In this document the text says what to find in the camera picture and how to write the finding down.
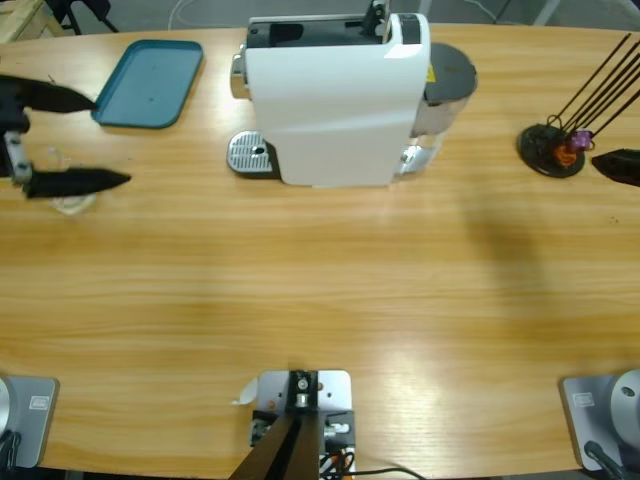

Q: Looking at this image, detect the white paper tag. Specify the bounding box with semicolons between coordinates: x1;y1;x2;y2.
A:
229;378;260;406

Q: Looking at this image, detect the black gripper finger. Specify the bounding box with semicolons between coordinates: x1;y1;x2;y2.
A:
592;148;640;189

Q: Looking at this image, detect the white cable on floor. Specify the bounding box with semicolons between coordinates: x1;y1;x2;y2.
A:
167;0;251;30

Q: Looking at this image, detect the black chair frame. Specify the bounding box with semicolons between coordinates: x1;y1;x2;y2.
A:
47;0;120;36

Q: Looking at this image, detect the white metal frame leg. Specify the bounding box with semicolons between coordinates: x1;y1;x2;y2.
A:
532;0;561;26

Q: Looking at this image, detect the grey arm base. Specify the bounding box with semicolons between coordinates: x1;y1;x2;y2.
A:
558;368;640;472
0;375;60;470

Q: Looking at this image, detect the teal plastic tray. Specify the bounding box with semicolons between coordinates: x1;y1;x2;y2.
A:
89;39;205;130

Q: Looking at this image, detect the black cable under mount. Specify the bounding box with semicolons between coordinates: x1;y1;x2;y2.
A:
349;467;426;480

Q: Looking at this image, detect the white capsule coffee machine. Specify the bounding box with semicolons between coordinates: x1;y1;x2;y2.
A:
225;0;479;190

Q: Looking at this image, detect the black base cable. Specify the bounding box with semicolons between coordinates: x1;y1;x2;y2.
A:
583;440;626;480
0;432;22;469

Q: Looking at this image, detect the orange cable at mount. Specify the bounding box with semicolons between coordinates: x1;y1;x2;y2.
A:
319;448;354;474

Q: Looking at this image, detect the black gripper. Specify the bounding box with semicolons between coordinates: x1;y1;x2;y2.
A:
0;74;133;200

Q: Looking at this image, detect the clear glass cup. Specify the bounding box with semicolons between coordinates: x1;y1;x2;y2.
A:
39;144;97;217

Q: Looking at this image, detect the white block with dark post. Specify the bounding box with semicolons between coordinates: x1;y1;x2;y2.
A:
229;368;357;480

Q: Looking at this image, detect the black capsule holder with rods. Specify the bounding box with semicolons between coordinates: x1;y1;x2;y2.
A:
517;32;640;179

